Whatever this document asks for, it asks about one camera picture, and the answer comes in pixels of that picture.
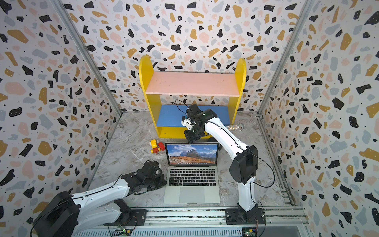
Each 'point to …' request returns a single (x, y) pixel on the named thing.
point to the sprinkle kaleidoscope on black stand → (239, 127)
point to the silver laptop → (193, 175)
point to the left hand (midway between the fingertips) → (170, 182)
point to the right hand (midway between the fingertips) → (188, 140)
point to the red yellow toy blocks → (156, 147)
